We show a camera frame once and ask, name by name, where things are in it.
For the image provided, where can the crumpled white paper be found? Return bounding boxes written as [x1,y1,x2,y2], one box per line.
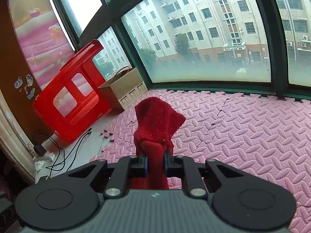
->
[33,152,55,172]

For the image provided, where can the red embroidered garment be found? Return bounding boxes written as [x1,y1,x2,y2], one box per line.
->
[131,97,186,190]

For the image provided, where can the pink foam floor mat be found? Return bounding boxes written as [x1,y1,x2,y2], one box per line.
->
[89,89,311,233]

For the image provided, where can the black power adapter cable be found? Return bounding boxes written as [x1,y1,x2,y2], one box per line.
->
[31,128,93,172]

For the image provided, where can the brown cardboard box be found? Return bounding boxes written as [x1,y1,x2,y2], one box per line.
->
[98,66,148,111]

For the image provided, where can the red plastic stool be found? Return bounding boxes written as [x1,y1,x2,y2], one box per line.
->
[33,39,110,143]

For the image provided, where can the cartoon wall stickers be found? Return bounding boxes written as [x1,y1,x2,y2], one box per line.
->
[14,74,35,100]

